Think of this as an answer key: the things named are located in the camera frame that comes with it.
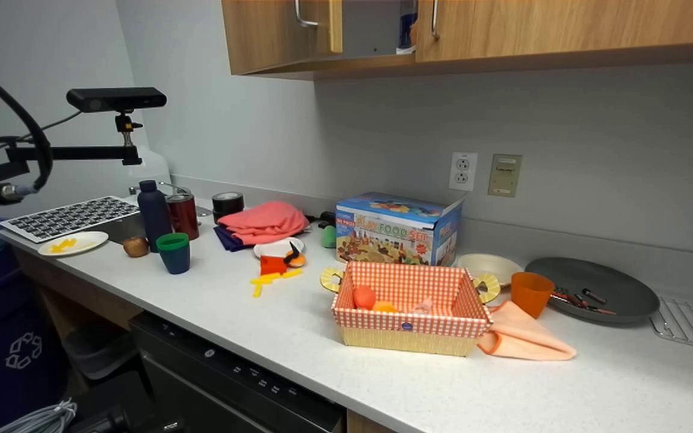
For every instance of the green toy item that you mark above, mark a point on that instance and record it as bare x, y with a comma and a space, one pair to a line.
328, 237

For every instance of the brown small bowl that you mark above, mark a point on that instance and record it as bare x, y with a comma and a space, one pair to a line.
135, 245

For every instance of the blue recycling bin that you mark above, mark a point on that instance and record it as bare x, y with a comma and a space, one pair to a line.
0, 327

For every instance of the green and blue cup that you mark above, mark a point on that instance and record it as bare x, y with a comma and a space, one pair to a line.
175, 250

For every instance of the peach cloth napkin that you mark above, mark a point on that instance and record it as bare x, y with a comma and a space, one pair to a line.
519, 334

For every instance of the grid drying mat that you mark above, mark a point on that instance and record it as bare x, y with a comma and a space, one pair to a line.
66, 219

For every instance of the white wall outlet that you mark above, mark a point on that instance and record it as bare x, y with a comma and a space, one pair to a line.
462, 171

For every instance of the orange toy fruit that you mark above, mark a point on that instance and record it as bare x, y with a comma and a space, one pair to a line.
365, 296

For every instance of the white bowl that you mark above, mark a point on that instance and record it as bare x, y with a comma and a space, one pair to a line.
489, 273

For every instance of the colourful toy box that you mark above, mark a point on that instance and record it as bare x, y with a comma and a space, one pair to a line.
396, 228

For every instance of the beige wall switch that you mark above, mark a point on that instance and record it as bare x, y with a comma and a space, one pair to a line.
504, 173

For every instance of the orange plastic cup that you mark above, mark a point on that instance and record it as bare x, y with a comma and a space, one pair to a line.
531, 291

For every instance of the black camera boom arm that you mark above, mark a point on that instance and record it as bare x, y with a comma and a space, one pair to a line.
30, 160

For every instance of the black stereo camera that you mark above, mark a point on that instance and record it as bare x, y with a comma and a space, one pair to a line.
117, 98

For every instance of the black tape roll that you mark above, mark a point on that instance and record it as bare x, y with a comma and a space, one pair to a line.
228, 202

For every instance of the red checkered basket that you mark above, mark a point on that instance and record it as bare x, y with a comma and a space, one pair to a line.
417, 308

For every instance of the dark blue bottle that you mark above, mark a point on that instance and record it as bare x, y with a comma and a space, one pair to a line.
155, 210

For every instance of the wooden cabinet door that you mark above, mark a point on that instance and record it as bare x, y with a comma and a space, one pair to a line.
275, 33

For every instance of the pink folded cloth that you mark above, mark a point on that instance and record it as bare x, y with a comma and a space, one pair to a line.
261, 223

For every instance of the wooden upper cabinet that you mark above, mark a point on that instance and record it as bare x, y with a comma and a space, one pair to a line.
495, 33

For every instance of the black dishwasher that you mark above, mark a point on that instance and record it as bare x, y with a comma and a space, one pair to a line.
214, 389

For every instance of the dark grey round tray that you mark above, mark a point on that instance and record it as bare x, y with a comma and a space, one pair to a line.
596, 291

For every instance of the white plate with food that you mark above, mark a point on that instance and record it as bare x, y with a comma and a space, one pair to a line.
74, 244

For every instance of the yellow toy food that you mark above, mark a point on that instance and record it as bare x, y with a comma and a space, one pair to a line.
266, 280

